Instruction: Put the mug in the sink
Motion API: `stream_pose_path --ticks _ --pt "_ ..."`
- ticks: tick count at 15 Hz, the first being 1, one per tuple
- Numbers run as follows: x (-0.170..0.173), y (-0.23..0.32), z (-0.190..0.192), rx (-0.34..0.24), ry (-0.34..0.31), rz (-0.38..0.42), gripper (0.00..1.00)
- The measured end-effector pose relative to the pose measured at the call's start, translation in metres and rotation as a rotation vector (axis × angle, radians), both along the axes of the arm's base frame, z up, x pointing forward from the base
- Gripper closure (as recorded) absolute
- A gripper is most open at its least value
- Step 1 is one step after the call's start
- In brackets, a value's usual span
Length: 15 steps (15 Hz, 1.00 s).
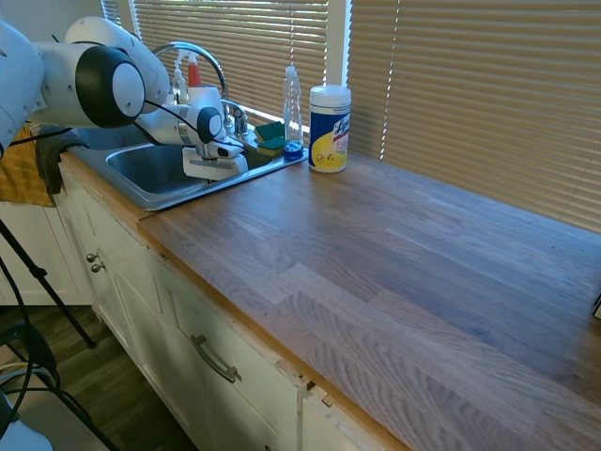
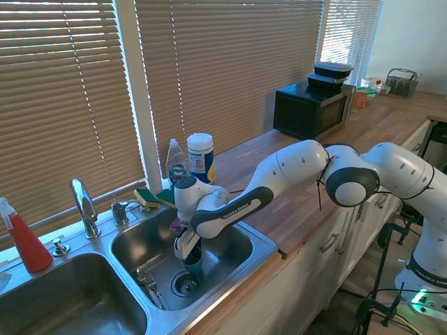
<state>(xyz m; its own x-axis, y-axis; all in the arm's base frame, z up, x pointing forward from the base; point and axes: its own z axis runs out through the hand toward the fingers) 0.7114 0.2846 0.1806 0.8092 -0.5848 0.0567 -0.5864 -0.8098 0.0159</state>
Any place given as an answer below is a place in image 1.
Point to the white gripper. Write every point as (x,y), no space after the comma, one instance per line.
(211,165)

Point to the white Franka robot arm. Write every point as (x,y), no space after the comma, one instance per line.
(89,89)

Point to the stainless steel sink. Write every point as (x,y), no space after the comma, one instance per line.
(155,178)

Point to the yellow and green sponge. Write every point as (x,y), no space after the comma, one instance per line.
(270,148)

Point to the clear pump soap bottle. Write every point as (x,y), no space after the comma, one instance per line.
(179,84)

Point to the orange spray bottle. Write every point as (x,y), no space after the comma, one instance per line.
(194,74)

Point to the chrome kitchen faucet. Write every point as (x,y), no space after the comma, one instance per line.
(218,70)

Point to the clear bottle with blue cap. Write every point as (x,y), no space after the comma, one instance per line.
(292,108)

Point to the narrow beige window blind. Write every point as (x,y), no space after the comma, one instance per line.
(244,51)

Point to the Lysol wipes canister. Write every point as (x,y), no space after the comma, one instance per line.
(329,131)

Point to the white kitchen cabinet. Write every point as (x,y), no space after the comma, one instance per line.
(188,305)

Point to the metal cabinet knob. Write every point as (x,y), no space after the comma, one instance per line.
(92,257)
(97,268)

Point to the grey dish towel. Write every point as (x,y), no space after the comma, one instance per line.
(49,160)

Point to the yellow dish towel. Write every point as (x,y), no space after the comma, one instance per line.
(19,174)

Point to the wide beige window blind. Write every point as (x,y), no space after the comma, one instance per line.
(474,103)

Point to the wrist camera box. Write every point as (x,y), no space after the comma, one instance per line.
(229,149)

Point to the black camera tripod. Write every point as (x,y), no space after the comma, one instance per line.
(42,282)

